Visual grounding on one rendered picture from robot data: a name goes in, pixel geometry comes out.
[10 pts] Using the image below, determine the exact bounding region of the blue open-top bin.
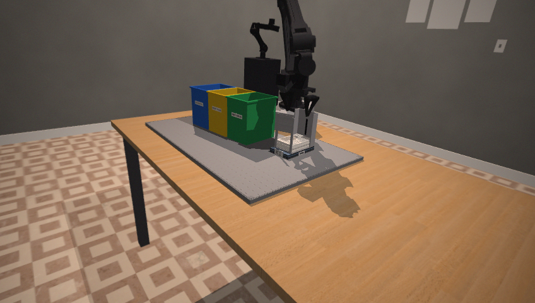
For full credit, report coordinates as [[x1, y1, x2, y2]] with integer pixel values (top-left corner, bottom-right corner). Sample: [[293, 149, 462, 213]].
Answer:
[[191, 83, 236, 129]]

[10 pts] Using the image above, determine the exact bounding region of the yellow open bin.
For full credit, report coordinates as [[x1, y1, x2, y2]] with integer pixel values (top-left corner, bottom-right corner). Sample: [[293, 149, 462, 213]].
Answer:
[[208, 87, 254, 137]]

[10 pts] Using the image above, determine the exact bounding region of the green open-top bin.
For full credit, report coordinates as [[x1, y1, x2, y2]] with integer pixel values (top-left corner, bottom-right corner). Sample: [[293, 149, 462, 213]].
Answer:
[[227, 92, 278, 145]]

